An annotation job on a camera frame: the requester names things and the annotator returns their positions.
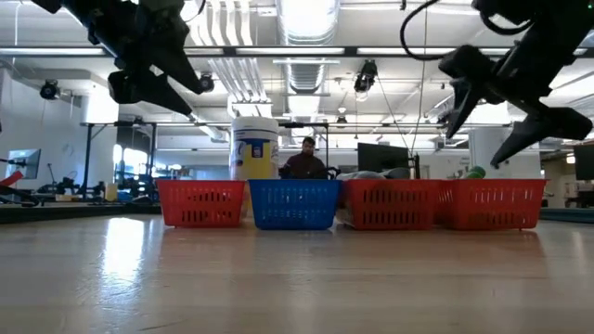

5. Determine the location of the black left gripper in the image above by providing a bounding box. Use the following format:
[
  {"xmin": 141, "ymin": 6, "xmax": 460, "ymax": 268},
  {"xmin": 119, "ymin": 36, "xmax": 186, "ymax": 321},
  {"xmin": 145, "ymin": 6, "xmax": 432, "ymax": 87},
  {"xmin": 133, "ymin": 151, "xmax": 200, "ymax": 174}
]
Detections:
[{"xmin": 90, "ymin": 0, "xmax": 206, "ymax": 117}]

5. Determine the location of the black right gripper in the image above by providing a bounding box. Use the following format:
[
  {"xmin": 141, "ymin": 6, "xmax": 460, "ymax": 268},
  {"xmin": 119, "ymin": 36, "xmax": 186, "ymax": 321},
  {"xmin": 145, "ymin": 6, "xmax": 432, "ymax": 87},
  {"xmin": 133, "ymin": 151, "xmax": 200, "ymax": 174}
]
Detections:
[{"xmin": 438, "ymin": 13, "xmax": 594, "ymax": 169}]

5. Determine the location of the green toiletry bottle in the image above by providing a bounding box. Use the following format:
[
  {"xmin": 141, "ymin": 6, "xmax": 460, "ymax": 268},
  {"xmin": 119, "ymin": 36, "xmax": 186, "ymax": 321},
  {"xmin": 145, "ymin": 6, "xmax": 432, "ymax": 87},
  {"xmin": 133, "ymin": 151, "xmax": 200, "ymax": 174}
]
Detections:
[{"xmin": 458, "ymin": 165, "xmax": 487, "ymax": 181}]

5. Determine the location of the red plastic basket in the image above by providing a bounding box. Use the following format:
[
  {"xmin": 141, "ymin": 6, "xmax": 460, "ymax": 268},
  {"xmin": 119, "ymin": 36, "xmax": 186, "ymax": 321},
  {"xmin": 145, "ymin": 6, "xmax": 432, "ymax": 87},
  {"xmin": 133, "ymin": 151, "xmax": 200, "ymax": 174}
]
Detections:
[
  {"xmin": 438, "ymin": 178, "xmax": 549, "ymax": 232},
  {"xmin": 341, "ymin": 178, "xmax": 443, "ymax": 232},
  {"xmin": 156, "ymin": 179, "xmax": 247, "ymax": 228}
]

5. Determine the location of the yellow white wipes canister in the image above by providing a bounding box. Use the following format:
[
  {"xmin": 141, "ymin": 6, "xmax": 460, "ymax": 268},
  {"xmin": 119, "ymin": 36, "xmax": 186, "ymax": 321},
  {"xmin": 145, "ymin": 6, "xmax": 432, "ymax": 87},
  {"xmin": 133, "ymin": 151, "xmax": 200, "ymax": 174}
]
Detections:
[{"xmin": 230, "ymin": 115, "xmax": 280, "ymax": 219}]

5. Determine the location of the black computer monitor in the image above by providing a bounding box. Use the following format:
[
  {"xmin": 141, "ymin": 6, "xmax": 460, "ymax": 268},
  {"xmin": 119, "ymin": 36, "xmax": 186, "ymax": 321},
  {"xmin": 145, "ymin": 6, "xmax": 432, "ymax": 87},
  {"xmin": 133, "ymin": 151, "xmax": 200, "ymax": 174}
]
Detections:
[{"xmin": 356, "ymin": 142, "xmax": 412, "ymax": 180}]

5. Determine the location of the black desk equipment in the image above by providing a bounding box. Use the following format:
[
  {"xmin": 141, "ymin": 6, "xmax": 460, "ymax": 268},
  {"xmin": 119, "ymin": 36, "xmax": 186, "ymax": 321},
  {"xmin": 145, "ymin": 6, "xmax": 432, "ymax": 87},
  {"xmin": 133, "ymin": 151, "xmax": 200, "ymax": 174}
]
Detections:
[{"xmin": 36, "ymin": 162, "xmax": 106, "ymax": 201}]

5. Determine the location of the grey computer monitor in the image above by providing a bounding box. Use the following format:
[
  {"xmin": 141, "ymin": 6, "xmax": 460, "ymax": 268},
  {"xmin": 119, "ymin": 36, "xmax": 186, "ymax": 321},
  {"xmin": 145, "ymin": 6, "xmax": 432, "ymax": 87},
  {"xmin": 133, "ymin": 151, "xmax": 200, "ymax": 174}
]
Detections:
[{"xmin": 5, "ymin": 148, "xmax": 42, "ymax": 181}]

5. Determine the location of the person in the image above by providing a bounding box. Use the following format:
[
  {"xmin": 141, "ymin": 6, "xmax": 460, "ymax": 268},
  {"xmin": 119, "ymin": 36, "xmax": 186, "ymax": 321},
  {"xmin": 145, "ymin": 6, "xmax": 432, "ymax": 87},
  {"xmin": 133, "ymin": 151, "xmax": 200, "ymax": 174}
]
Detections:
[{"xmin": 279, "ymin": 135, "xmax": 329, "ymax": 181}]

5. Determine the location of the blue plastic basket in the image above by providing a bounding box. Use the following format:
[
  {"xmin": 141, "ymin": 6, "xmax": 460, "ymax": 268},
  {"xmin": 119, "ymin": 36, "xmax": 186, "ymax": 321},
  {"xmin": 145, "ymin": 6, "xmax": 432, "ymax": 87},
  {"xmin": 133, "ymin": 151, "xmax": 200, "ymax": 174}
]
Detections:
[{"xmin": 248, "ymin": 178, "xmax": 343, "ymax": 232}]

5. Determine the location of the black metal rack frame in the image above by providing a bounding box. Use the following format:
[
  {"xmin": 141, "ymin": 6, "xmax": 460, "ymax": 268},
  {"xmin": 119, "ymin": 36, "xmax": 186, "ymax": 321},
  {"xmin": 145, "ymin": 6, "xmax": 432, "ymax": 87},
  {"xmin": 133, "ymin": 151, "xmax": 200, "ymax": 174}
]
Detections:
[{"xmin": 79, "ymin": 120, "xmax": 331, "ymax": 196}]

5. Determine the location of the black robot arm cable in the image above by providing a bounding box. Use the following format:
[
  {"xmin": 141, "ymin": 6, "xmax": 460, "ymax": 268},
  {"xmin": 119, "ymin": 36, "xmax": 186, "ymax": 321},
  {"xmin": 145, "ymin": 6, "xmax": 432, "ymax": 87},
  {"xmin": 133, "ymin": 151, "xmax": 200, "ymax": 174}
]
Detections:
[{"xmin": 400, "ymin": 0, "xmax": 446, "ymax": 62}]

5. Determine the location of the black overhead camera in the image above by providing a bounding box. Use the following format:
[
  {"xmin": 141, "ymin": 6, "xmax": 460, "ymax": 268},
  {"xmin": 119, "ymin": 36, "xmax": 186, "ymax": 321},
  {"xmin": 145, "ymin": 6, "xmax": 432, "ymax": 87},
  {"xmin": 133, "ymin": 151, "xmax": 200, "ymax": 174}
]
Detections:
[{"xmin": 354, "ymin": 59, "xmax": 379, "ymax": 94}]

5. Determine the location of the black aluminium rig frame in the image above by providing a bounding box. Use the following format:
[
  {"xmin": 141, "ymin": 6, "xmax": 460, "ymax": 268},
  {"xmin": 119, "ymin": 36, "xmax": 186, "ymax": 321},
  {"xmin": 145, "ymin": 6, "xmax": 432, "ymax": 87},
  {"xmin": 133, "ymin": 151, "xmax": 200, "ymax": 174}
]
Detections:
[{"xmin": 0, "ymin": 45, "xmax": 594, "ymax": 58}]

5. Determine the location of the red clamp handle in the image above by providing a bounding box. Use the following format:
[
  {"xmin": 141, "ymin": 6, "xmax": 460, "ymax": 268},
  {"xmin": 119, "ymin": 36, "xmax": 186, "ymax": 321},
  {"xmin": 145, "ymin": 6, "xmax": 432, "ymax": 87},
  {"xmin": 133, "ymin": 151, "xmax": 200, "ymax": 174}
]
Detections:
[{"xmin": 0, "ymin": 170, "xmax": 24, "ymax": 187}]

